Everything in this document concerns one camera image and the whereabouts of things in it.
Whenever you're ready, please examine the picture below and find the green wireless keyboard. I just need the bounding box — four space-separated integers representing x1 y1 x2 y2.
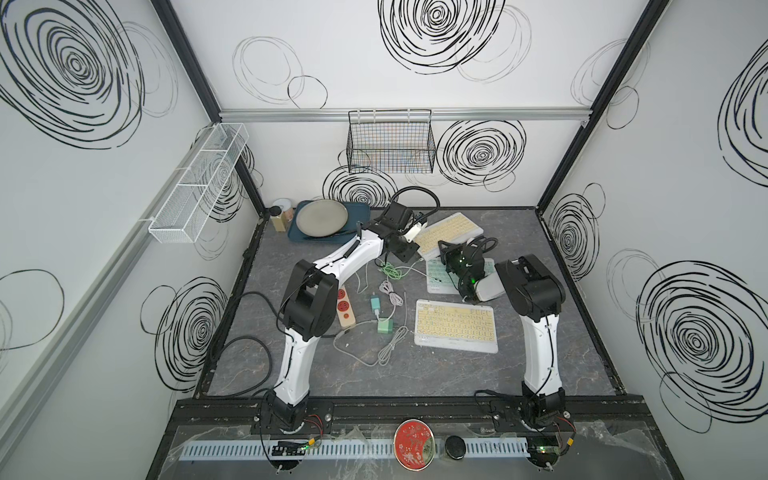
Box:
426 258 504 302

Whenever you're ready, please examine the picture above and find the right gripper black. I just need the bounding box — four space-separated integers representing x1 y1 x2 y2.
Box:
438 240 468 288

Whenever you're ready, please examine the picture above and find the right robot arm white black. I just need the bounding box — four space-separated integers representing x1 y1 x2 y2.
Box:
437 235 566 430

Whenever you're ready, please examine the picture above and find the black round knob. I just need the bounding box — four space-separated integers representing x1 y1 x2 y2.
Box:
444 435 467 461

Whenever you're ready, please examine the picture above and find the white wire wall shelf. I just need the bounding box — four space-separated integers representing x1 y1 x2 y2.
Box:
148 123 249 244

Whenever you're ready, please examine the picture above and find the white charging cable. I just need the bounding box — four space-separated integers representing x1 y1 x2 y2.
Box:
332 278 418 367

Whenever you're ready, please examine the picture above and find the black wire wall basket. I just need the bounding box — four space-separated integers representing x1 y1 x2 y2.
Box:
345 109 437 174

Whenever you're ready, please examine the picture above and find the white slotted cable duct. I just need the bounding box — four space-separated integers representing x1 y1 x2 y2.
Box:
178 437 530 461

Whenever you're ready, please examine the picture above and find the grey round plate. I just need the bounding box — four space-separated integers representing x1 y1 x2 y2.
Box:
295 199 349 236

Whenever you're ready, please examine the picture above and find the green charging cable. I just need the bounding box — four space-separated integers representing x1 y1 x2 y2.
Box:
358 260 430 295

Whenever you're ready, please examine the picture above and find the beige power strip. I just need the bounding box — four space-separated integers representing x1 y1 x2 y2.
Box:
336 286 356 329

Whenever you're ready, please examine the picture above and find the red round emergency button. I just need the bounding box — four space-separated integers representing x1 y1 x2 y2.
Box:
393 419 436 472

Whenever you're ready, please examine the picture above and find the black knife on tray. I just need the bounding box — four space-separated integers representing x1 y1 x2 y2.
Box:
302 229 357 241

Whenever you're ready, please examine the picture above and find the black power strip cord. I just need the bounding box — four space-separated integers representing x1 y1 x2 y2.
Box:
209 290 286 398

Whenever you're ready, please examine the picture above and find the yellow wireless keyboard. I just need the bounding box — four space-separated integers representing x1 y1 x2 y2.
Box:
414 299 498 354
414 213 484 260

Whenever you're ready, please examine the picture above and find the teal tray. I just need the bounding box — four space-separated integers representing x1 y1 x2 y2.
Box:
287 201 371 244

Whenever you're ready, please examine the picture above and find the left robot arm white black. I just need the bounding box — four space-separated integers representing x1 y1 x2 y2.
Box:
265 185 441 432

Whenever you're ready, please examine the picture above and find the green usb charger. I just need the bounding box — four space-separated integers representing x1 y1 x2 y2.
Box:
377 319 394 335

